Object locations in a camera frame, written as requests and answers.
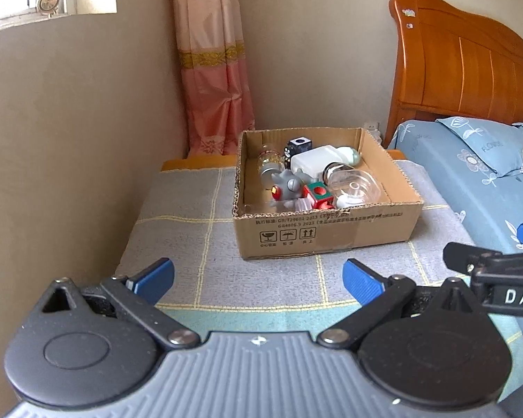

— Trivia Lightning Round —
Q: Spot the blue floral pillow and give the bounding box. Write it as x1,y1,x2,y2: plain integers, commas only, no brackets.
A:
435,115,523,179

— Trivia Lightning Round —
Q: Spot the red toy cube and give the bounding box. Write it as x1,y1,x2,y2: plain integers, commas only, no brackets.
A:
304,181,335,210

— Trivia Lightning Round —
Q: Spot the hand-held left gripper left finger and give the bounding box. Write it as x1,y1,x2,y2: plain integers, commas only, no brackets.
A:
41,258,201,351

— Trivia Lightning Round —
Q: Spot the white and green bottle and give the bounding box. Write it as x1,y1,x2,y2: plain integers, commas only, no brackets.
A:
338,147,361,167

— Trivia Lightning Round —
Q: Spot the white plastic bottle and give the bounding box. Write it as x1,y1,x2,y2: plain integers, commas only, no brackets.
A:
290,146,343,177

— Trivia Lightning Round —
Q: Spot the grey checked cloth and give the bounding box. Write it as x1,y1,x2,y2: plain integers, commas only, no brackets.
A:
113,160,523,401

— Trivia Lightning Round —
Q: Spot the grey toy figure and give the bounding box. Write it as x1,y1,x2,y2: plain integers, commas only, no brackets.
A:
268,170,310,212

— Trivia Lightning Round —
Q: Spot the black toy train block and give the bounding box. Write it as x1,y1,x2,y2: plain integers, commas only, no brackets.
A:
284,137,312,162

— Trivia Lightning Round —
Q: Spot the clear plastic container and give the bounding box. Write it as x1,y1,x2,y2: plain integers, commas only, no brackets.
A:
327,169,382,208

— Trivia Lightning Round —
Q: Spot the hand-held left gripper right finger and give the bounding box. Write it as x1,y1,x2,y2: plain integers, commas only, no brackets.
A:
317,258,484,351

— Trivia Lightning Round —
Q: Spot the pink and beige curtain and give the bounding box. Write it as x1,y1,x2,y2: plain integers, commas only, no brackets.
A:
170,0,257,157

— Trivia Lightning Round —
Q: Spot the blue floral bed sheet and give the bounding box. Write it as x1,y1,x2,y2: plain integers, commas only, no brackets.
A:
392,117,523,262

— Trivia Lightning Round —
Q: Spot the cardboard box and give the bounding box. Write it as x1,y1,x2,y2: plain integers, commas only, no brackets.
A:
232,127,424,261

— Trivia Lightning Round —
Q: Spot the wooden bed headboard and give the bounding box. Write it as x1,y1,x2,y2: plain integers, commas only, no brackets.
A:
382,0,523,149

